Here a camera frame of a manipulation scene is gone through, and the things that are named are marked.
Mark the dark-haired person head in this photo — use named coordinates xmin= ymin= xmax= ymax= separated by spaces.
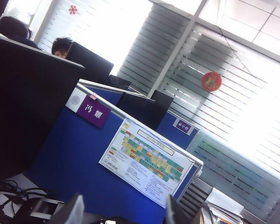
xmin=0 ymin=15 xmax=42 ymax=51
xmin=51 ymin=37 xmax=73 ymax=59

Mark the black ASUS monitor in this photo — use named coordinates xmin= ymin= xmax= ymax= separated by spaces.
xmin=0 ymin=35 xmax=86 ymax=185

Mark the colourful keyboard chart poster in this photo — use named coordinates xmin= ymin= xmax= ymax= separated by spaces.
xmin=98 ymin=118 xmax=195 ymax=209

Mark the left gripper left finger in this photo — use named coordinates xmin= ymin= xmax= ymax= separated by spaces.
xmin=51 ymin=193 xmax=84 ymax=224

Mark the black curved power cable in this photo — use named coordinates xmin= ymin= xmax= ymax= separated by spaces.
xmin=0 ymin=179 xmax=58 ymax=212

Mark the black power adapter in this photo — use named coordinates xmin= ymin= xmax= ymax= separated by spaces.
xmin=30 ymin=197 xmax=65 ymax=220

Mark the blue office partition panel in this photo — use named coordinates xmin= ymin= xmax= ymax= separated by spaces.
xmin=23 ymin=79 xmax=204 ymax=224

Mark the small purple name plate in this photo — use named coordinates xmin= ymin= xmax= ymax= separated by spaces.
xmin=173 ymin=117 xmax=193 ymax=137

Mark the purple name tag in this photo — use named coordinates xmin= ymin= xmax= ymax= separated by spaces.
xmin=65 ymin=92 xmax=112 ymax=129

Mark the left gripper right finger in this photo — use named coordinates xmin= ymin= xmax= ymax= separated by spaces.
xmin=165 ymin=194 xmax=193 ymax=224

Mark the black monitor back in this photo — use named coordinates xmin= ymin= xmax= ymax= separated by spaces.
xmin=151 ymin=90 xmax=175 ymax=112
xmin=116 ymin=92 xmax=169 ymax=131
xmin=106 ymin=74 xmax=132 ymax=91

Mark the stack of white papers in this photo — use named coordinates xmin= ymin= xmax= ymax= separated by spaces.
xmin=200 ymin=186 xmax=246 ymax=224

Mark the red round paper decoration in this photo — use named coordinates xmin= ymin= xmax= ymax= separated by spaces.
xmin=201 ymin=71 xmax=223 ymax=92

